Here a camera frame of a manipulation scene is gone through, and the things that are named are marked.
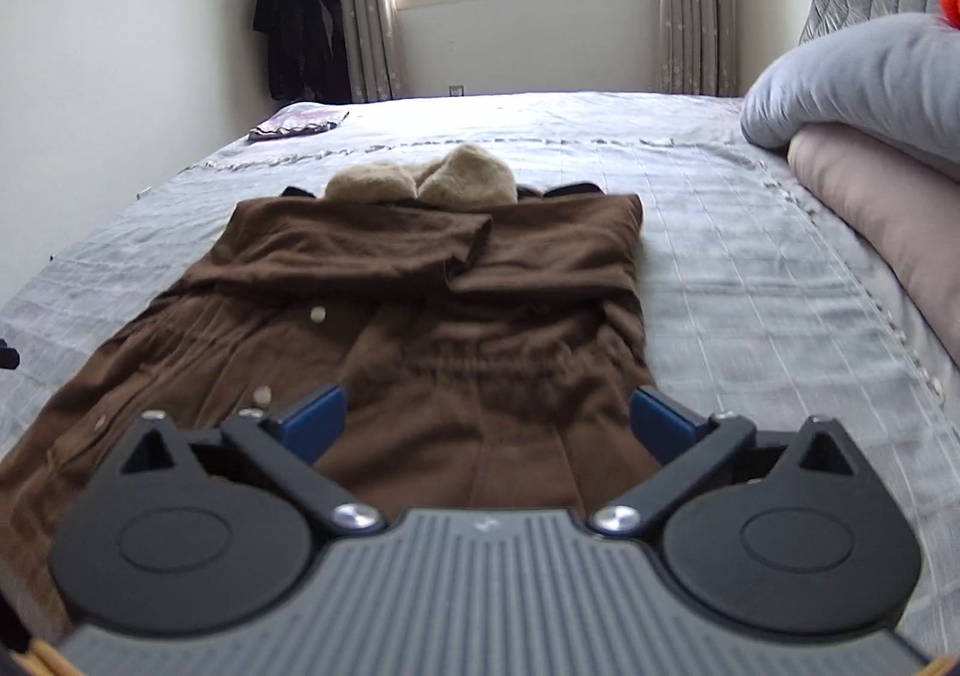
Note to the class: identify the red plush toy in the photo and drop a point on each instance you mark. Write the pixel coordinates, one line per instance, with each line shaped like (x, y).
(950, 11)

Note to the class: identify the grey folded duvet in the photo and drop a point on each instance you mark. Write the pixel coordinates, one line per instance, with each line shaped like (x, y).
(894, 78)

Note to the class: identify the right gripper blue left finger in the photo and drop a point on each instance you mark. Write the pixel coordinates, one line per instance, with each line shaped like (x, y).
(285, 447)

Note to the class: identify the dark clothes hanging on wall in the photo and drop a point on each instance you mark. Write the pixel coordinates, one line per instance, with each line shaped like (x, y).
(306, 51)

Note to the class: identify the brown coat with fur collar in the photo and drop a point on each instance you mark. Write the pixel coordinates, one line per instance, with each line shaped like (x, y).
(488, 359)

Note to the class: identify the pink folded duvet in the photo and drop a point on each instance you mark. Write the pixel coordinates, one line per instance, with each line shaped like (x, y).
(907, 211)

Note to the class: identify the small folded patterned cloth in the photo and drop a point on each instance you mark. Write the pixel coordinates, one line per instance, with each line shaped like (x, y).
(300, 119)

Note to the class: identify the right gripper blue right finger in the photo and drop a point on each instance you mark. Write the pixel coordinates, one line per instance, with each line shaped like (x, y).
(693, 452)

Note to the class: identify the grey striped bedspread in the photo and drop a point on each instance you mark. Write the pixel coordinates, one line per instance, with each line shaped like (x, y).
(755, 297)

